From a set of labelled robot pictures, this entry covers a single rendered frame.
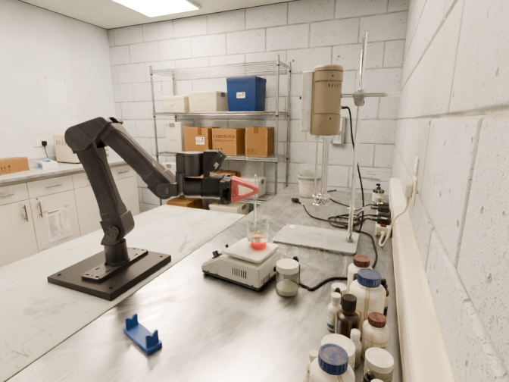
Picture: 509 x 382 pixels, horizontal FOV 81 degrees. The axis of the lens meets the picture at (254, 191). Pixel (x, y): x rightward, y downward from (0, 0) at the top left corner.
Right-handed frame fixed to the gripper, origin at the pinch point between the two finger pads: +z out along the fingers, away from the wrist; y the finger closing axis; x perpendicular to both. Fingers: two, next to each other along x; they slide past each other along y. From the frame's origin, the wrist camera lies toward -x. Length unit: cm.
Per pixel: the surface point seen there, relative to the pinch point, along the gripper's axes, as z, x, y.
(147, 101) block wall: -154, -38, 303
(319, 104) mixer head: 19.1, -24.4, 23.7
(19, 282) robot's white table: -65, 27, -9
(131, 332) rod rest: -23.7, 24.9, -28.2
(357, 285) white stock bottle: 22.9, 14.2, -22.9
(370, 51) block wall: 89, -83, 218
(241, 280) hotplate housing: -2.8, 23.4, -7.8
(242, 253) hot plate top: -3.0, 16.5, -5.6
